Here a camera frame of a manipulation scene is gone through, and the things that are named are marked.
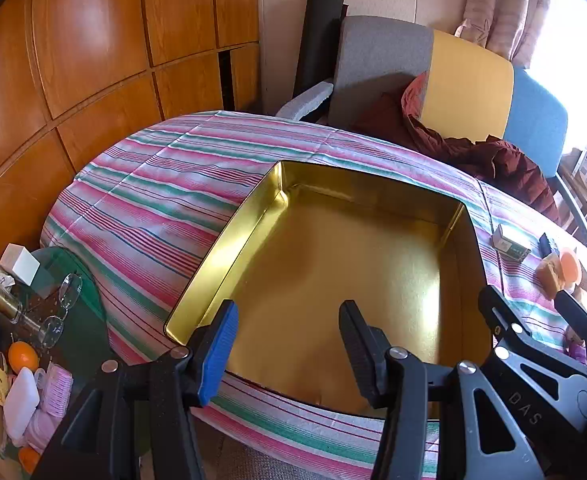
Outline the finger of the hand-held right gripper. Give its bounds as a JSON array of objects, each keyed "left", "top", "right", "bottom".
[
  {"left": 478, "top": 285, "right": 587, "bottom": 466},
  {"left": 556, "top": 290, "right": 587, "bottom": 368}
]

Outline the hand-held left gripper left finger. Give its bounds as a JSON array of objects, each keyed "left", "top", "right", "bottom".
[{"left": 31, "top": 300, "right": 239, "bottom": 480}]

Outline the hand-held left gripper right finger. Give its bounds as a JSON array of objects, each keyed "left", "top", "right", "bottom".
[{"left": 338, "top": 300, "right": 544, "bottom": 480}]

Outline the small purple toy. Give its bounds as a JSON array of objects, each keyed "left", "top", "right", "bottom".
[{"left": 566, "top": 327, "right": 587, "bottom": 364}]

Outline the peach silicone cup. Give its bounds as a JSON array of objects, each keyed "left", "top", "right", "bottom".
[{"left": 558, "top": 249, "right": 583, "bottom": 293}]

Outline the yellow sponge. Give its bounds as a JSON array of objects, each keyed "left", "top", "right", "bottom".
[{"left": 534, "top": 252, "right": 567, "bottom": 297}]

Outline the small green paper box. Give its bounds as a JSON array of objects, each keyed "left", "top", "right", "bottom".
[{"left": 491, "top": 224, "right": 530, "bottom": 261}]

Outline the gold metal tin box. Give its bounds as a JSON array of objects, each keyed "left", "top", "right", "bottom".
[{"left": 164, "top": 160, "right": 491, "bottom": 416}]

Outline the wooden desk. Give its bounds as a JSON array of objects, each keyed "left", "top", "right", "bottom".
[{"left": 558, "top": 150, "right": 587, "bottom": 261}]

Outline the green glass side table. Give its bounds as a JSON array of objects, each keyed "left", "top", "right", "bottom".
[{"left": 4, "top": 247, "right": 107, "bottom": 411}]

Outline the dark red padded jacket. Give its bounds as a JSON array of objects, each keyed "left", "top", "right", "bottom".
[{"left": 353, "top": 71, "right": 561, "bottom": 223}]

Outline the clear wine glass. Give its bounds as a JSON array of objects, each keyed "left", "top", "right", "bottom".
[
  {"left": 56, "top": 272, "right": 83, "bottom": 318},
  {"left": 38, "top": 316, "right": 64, "bottom": 350}
]

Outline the pink striped roll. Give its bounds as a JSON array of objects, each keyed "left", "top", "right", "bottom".
[{"left": 41, "top": 362, "right": 74, "bottom": 416}]

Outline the striped pink green tablecloth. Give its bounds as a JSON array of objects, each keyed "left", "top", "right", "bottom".
[{"left": 41, "top": 110, "right": 587, "bottom": 478}]

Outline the orange fruit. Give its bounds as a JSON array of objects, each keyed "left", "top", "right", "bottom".
[{"left": 8, "top": 341, "right": 40, "bottom": 371}]

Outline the white plastic bottle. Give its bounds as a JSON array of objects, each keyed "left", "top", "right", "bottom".
[{"left": 4, "top": 367, "right": 40, "bottom": 446}]

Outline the small white box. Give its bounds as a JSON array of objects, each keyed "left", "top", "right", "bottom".
[{"left": 0, "top": 244, "right": 39, "bottom": 286}]

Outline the glass bottle with gold cap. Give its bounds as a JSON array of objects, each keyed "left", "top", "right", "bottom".
[{"left": 0, "top": 269, "right": 42, "bottom": 341}]

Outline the grey yellow blue sofa chair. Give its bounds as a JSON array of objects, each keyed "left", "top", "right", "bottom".
[{"left": 274, "top": 15, "right": 587, "bottom": 251}]

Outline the window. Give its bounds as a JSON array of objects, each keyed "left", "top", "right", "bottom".
[{"left": 528, "top": 0, "right": 587, "bottom": 151}]

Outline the pink patterned curtain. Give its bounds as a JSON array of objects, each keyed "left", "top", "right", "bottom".
[{"left": 456, "top": 0, "right": 557, "bottom": 68}]

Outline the wooden wardrobe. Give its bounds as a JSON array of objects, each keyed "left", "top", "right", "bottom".
[{"left": 0, "top": 0, "right": 262, "bottom": 271}]

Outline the black rolled mat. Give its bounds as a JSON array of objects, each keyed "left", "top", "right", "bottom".
[{"left": 293, "top": 0, "right": 349, "bottom": 101}]

